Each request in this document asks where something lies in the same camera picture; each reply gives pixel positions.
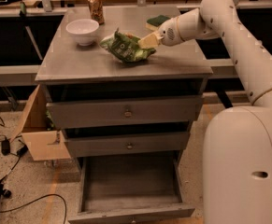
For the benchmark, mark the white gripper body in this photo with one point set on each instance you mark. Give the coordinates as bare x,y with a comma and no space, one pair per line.
168,32

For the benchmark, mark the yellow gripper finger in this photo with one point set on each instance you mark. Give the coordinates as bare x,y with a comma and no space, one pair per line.
152,40

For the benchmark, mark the green jalapeno chip bag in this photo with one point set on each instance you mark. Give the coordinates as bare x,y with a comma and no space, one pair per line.
125,47

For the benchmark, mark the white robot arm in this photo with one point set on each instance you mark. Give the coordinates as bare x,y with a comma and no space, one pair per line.
237,150

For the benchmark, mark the grey wooden drawer cabinet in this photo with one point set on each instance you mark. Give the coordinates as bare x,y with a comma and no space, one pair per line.
73,73

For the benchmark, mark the top grey drawer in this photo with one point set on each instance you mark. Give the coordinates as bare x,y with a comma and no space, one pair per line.
116,112

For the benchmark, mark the middle grey drawer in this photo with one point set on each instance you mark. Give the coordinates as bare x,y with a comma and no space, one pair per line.
124,144

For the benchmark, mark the open bottom grey drawer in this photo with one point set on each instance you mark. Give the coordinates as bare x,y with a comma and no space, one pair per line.
130,189

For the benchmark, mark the green yellow sponge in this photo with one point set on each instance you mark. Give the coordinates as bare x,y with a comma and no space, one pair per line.
154,23

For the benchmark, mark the white ceramic bowl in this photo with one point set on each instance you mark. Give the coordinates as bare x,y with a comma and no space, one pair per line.
83,31

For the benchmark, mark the patterned drink can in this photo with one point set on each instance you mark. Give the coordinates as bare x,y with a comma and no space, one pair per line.
96,10

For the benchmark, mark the open cardboard box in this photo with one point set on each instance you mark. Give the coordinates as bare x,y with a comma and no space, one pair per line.
44,143

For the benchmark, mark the black power adapter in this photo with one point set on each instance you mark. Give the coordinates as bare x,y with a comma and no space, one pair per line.
5,147

